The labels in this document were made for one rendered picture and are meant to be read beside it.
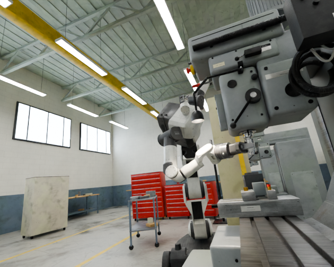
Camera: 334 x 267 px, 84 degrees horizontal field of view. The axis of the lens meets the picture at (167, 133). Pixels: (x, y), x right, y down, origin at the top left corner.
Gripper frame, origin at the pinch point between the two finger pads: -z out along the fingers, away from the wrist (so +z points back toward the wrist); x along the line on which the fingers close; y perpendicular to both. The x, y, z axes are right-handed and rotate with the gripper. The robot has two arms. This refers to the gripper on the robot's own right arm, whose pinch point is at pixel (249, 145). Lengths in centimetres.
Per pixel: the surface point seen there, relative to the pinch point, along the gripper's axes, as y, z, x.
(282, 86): -23.4, -20.7, -3.5
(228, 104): -21.1, 2.1, -11.8
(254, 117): -11.7, -7.5, -7.5
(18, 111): -293, 813, -21
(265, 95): -21.3, -13.9, -5.7
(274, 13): -62, -25, -2
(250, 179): 17.7, 18.6, 38.3
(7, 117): -260, 806, -51
